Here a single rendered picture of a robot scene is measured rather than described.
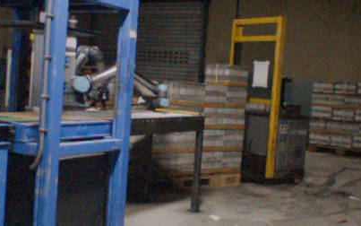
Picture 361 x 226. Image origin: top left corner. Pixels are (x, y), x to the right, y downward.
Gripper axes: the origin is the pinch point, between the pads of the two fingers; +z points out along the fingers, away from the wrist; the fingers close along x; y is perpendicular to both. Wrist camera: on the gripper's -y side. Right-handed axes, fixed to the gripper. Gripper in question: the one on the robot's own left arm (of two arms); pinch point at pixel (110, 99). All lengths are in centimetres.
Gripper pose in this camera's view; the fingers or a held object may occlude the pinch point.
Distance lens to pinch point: 535.1
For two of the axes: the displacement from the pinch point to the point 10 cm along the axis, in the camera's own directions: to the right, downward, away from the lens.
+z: 6.4, 0.9, -7.6
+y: 0.7, -10.0, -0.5
